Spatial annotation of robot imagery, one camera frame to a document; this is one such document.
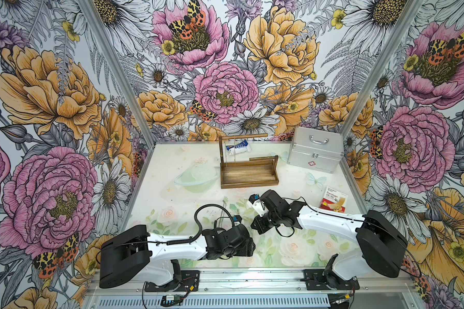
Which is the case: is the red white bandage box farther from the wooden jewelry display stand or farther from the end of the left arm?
the end of the left arm

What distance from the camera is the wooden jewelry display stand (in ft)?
3.33

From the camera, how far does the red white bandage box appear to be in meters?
0.91

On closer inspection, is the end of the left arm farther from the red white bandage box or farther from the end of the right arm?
the red white bandage box

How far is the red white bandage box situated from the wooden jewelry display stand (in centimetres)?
24
